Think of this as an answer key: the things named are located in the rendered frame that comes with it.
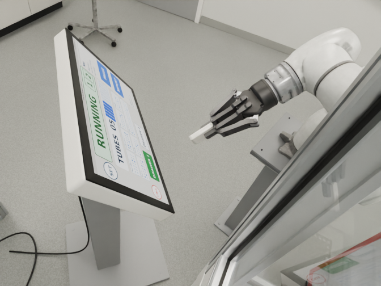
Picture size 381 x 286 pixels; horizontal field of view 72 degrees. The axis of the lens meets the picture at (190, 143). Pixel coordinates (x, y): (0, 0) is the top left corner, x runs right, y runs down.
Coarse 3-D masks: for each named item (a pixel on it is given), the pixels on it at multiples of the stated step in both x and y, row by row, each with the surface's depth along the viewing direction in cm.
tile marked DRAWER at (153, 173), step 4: (144, 152) 74; (144, 156) 72; (148, 156) 75; (148, 160) 73; (152, 160) 76; (148, 164) 72; (152, 164) 74; (148, 168) 70; (152, 168) 73; (152, 172) 71; (156, 172) 74; (152, 176) 69; (156, 176) 72; (156, 180) 71
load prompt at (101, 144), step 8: (88, 72) 71; (88, 80) 68; (88, 88) 65; (96, 88) 69; (88, 96) 62; (96, 96) 66; (88, 104) 60; (96, 104) 64; (88, 112) 58; (96, 112) 62; (96, 120) 59; (96, 128) 57; (104, 128) 61; (96, 136) 55; (104, 136) 59; (96, 144) 54; (104, 144) 57; (96, 152) 52; (104, 152) 55
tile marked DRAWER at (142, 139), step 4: (136, 124) 81; (136, 128) 79; (140, 128) 82; (140, 132) 80; (140, 136) 78; (144, 136) 81; (140, 140) 76; (144, 140) 79; (144, 144) 77; (148, 148) 78
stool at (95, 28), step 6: (96, 6) 272; (96, 12) 275; (96, 18) 279; (72, 24) 284; (78, 24) 285; (96, 24) 284; (90, 30) 282; (96, 30) 287; (120, 30) 304; (84, 36) 272; (108, 36) 281; (114, 42) 282
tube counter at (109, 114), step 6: (102, 84) 74; (102, 90) 72; (102, 96) 70; (108, 96) 73; (102, 102) 68; (108, 102) 71; (108, 108) 69; (108, 114) 67; (114, 114) 70; (108, 120) 65; (114, 120) 68; (108, 126) 63; (114, 126) 66
